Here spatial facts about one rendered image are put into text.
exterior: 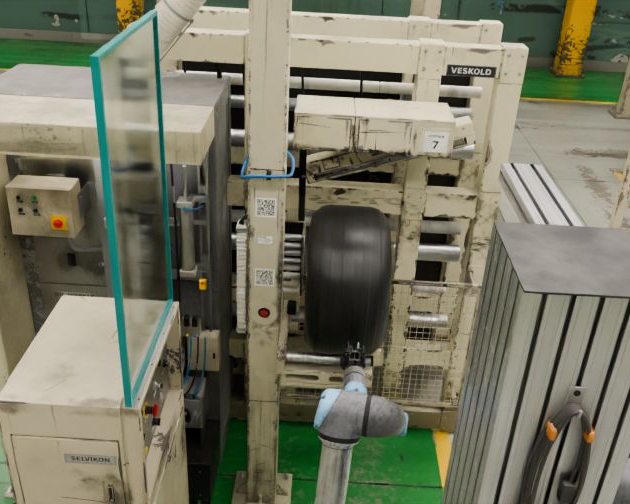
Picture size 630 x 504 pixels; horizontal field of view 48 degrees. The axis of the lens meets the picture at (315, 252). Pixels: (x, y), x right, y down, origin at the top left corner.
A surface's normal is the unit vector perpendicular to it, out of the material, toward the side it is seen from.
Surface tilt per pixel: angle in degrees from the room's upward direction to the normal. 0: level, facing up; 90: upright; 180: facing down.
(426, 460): 0
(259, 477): 90
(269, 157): 90
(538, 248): 0
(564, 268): 0
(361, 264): 48
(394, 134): 90
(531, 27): 90
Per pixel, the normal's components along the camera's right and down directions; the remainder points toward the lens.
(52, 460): -0.03, 0.47
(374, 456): 0.05, -0.88
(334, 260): 0.01, -0.26
